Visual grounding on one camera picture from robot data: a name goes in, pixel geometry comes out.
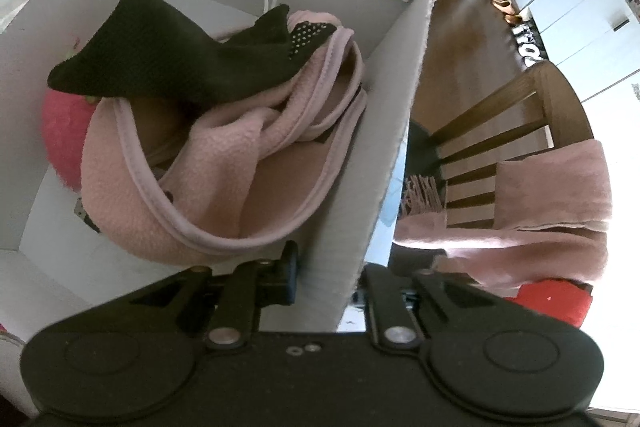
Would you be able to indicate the white red cardboard box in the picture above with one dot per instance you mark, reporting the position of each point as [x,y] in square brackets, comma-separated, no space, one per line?
[106,338]

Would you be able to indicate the black white slippers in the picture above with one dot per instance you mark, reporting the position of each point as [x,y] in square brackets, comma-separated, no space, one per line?
[529,43]

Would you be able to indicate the red chair cushion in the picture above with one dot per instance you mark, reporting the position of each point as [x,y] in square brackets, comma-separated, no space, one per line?
[561,299]

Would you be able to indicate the near wooden dining chair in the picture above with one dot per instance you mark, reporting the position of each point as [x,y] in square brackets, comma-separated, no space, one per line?
[536,110]

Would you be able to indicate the pink fringed scarf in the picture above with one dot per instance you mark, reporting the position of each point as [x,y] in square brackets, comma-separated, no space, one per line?
[551,215]

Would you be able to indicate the pink fleece garment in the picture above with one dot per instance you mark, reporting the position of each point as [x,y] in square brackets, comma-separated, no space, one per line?
[243,176]

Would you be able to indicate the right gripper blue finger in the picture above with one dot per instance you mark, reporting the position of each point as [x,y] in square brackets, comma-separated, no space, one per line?
[277,281]

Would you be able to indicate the pink fuzzy plush ball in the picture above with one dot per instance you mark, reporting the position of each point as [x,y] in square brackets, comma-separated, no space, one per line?
[65,121]

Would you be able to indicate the white storage cabinet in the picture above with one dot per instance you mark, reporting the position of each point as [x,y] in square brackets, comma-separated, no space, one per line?
[594,43]

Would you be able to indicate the black sock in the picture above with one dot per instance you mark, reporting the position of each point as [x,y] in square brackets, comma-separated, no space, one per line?
[149,49]

